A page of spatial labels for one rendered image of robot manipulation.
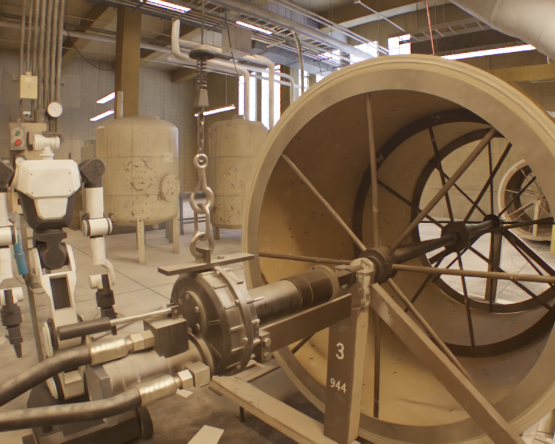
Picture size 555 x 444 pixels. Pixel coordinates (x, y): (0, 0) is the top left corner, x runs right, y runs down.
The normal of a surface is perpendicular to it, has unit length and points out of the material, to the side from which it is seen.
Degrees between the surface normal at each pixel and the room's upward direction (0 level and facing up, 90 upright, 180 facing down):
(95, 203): 90
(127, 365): 26
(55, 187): 90
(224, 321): 77
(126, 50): 90
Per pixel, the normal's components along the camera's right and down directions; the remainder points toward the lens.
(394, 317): -0.71, 0.09
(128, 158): 0.16, 0.12
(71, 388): 0.66, 0.36
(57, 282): 0.68, -0.08
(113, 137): -0.15, 0.12
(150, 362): 0.47, -0.69
